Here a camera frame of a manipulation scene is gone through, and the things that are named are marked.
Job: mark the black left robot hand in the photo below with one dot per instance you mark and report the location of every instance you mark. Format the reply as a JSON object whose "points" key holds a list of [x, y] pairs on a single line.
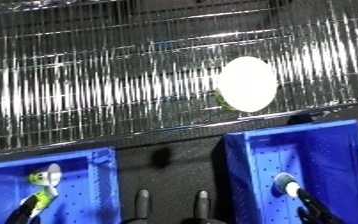
{"points": [[21, 215]]}

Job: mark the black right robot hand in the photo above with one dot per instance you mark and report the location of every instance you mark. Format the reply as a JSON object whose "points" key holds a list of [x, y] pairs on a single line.
{"points": [[320, 211]]}

